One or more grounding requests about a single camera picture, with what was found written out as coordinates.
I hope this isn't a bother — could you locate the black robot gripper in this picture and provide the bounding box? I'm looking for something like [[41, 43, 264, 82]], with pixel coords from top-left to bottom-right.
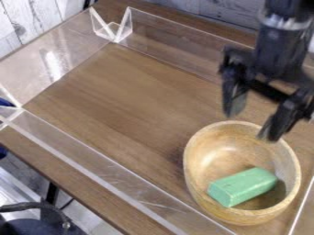
[[219, 14, 314, 142]]

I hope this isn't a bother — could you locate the light wooden bowl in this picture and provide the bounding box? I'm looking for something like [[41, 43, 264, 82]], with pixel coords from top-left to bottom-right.
[[183, 121, 302, 226]]

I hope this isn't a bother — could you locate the green rectangular block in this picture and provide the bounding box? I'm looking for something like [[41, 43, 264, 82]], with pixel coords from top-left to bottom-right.
[[207, 167, 277, 207]]

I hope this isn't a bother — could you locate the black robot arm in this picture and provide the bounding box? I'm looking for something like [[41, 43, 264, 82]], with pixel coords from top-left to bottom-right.
[[219, 0, 314, 142]]

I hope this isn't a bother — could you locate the black table leg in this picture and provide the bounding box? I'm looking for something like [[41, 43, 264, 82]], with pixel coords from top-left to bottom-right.
[[45, 183, 60, 206]]

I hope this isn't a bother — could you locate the clear acrylic corner bracket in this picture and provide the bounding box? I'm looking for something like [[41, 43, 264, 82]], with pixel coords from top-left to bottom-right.
[[89, 7, 132, 44]]

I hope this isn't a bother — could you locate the clear acrylic enclosure wall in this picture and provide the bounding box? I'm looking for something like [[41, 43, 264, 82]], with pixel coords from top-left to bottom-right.
[[0, 7, 314, 235]]

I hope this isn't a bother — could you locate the black metal clamp bracket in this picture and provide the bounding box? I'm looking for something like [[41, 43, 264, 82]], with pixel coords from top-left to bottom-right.
[[38, 201, 86, 235]]

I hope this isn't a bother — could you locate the black cable loop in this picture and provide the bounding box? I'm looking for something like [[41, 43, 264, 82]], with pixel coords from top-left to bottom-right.
[[0, 201, 70, 235]]

